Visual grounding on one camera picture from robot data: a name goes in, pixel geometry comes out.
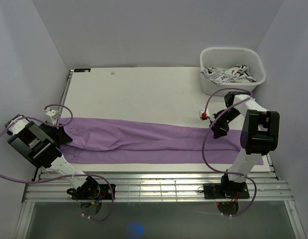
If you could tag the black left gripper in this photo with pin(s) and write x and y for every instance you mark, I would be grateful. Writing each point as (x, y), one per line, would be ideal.
(59, 135)

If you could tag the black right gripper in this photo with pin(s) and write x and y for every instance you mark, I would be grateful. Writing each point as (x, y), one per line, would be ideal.
(218, 132)

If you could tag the purple trousers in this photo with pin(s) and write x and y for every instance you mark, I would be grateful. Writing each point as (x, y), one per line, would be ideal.
(113, 141)

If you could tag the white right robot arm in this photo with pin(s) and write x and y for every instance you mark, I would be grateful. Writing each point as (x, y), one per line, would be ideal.
(259, 136)

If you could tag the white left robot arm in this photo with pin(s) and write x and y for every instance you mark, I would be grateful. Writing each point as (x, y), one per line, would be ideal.
(41, 146)

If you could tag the black white printed trousers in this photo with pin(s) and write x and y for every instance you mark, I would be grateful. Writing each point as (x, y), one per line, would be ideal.
(236, 74)

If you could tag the white plastic basket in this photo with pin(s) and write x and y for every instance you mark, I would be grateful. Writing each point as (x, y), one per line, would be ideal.
(223, 58)

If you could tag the black blue label sticker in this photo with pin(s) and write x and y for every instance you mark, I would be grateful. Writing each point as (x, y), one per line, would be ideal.
(82, 70)

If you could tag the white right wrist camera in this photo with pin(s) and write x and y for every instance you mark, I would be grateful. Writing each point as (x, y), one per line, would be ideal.
(205, 114)

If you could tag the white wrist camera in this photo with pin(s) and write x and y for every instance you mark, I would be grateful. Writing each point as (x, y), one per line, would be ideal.
(205, 114)
(51, 116)

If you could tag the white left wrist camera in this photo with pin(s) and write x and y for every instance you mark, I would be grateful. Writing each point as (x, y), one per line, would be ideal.
(51, 116)

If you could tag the aluminium rail frame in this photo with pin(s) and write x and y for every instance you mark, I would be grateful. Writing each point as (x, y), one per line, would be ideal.
(160, 183)

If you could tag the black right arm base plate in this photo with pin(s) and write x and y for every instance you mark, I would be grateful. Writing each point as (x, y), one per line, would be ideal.
(219, 191)

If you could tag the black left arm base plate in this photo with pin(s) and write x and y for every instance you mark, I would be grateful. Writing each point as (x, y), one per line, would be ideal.
(107, 193)

